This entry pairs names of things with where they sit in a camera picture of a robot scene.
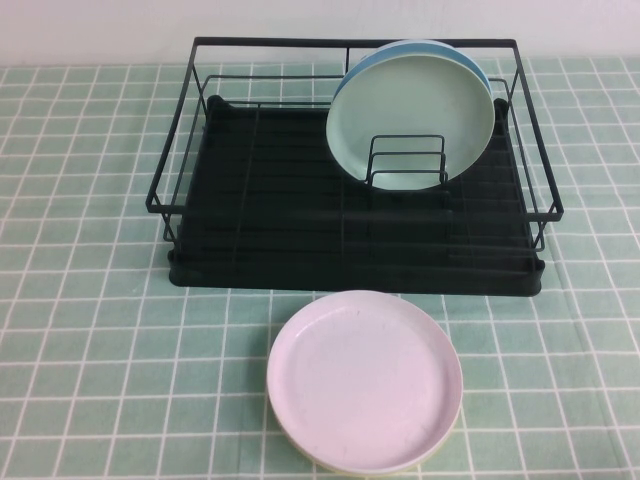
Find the pink round plate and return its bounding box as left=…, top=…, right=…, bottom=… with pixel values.
left=265, top=289, right=464, bottom=471

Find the black plastic drip tray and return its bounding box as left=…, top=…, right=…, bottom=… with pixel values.
left=165, top=93, right=546, bottom=299

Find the green checked tablecloth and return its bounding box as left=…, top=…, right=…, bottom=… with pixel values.
left=0, top=53, right=640, bottom=480

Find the pale yellow round plate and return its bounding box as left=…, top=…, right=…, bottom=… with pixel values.
left=277, top=417, right=457, bottom=480

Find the black wire dish rack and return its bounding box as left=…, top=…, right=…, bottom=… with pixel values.
left=144, top=35, right=565, bottom=252

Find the blue round plate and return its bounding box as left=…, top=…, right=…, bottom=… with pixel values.
left=331, top=39, right=491, bottom=106

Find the pale green round plate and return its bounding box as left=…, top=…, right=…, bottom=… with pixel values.
left=325, top=53, right=498, bottom=193

